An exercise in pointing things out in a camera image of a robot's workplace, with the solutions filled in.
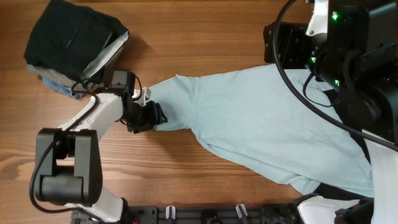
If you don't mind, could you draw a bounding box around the light blue t-shirt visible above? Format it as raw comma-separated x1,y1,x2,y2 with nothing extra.
146,63,374,198

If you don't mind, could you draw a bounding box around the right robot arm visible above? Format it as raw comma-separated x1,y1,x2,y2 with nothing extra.
263,0,397,223

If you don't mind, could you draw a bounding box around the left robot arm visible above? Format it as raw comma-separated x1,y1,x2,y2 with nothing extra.
29,70,168,223

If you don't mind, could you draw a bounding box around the grey folded garment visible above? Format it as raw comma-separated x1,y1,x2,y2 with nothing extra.
27,31,129,90

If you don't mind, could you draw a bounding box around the blue folded denim garment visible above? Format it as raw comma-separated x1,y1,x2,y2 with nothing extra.
42,79,86,100

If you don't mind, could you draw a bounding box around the black folded garment on stack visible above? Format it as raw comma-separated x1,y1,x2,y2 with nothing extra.
24,1,128,82

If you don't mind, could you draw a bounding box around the black garment under t-shirt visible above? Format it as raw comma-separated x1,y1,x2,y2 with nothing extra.
313,116,374,200

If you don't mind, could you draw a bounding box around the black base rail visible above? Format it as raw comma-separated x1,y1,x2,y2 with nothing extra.
70,203,299,224

